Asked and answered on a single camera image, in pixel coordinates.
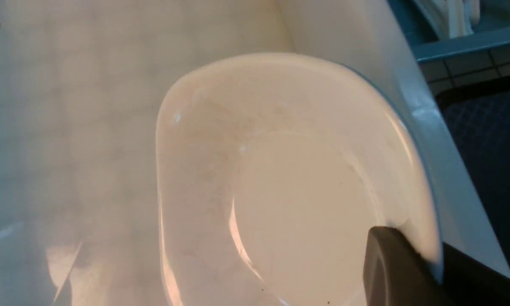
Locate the black serving tray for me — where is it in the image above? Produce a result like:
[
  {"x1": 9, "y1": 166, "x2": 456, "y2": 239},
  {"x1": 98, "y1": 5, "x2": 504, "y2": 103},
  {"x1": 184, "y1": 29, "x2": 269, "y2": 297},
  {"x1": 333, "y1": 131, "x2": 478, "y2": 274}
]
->
[{"x1": 436, "y1": 76, "x2": 510, "y2": 266}]

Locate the pile of white spoons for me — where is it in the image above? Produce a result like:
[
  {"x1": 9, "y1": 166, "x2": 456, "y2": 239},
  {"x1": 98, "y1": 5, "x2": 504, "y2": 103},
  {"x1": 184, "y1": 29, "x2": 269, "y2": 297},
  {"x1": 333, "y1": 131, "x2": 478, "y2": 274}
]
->
[{"x1": 412, "y1": 0, "x2": 481, "y2": 40}]

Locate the teal plastic bin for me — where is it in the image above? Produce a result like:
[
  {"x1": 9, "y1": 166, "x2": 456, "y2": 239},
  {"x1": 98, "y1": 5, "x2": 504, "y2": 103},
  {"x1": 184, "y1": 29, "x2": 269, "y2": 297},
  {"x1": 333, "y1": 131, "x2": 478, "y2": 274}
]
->
[{"x1": 389, "y1": 0, "x2": 510, "y2": 62}]

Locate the large white plastic tub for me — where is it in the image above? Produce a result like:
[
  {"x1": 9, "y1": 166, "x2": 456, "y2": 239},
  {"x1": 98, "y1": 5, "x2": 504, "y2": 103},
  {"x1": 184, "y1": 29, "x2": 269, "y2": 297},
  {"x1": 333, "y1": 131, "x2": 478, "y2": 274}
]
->
[{"x1": 0, "y1": 0, "x2": 510, "y2": 306}]

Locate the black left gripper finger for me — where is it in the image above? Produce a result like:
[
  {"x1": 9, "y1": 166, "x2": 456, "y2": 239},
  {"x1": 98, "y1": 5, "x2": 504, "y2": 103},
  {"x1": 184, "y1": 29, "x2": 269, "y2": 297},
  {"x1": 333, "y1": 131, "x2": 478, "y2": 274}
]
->
[{"x1": 363, "y1": 227, "x2": 510, "y2": 306}]

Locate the small white bowl front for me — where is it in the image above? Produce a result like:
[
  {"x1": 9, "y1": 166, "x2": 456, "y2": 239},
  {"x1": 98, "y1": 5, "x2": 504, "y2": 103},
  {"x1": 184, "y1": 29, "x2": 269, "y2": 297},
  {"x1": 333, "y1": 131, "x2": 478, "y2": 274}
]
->
[{"x1": 156, "y1": 54, "x2": 444, "y2": 306}]

